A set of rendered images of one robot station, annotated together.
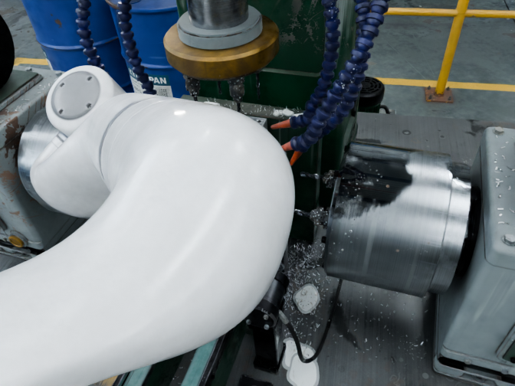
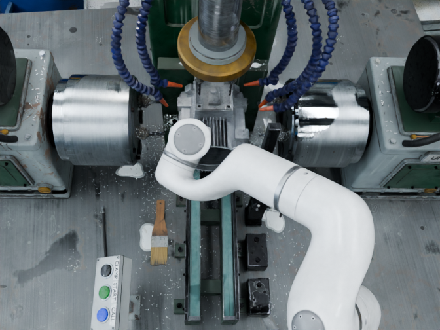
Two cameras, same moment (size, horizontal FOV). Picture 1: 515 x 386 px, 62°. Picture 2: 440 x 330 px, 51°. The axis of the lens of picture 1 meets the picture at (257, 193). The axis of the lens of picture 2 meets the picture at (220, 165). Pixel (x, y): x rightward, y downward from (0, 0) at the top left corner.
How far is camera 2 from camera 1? 0.66 m
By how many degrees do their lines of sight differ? 27
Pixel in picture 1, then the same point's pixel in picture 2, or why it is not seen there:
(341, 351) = not seen: hidden behind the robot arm
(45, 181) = (200, 194)
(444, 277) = (356, 158)
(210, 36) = (222, 58)
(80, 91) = (192, 137)
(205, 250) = (367, 245)
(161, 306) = (366, 262)
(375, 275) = (319, 164)
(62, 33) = not seen: outside the picture
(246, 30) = (241, 47)
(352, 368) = not seen: hidden behind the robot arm
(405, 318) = (323, 170)
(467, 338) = (365, 182)
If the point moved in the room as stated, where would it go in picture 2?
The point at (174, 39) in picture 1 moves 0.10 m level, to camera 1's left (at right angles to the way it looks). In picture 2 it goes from (190, 55) to (147, 69)
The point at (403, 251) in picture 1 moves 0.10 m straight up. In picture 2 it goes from (336, 151) to (348, 133)
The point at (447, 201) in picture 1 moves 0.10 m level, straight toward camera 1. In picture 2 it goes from (358, 121) to (356, 155)
